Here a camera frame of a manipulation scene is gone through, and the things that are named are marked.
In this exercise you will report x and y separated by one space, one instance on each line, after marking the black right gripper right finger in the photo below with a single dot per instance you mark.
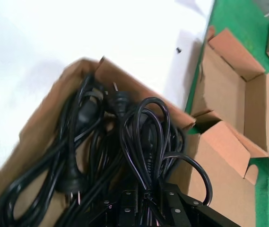
184 208

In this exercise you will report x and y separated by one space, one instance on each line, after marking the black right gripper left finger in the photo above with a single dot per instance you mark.
127 208

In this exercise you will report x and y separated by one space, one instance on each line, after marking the large open cardboard box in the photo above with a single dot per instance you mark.
254 106

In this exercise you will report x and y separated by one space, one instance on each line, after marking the small black screw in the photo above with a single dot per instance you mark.
178 49

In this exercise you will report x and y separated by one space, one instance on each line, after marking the green table cloth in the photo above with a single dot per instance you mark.
231 14

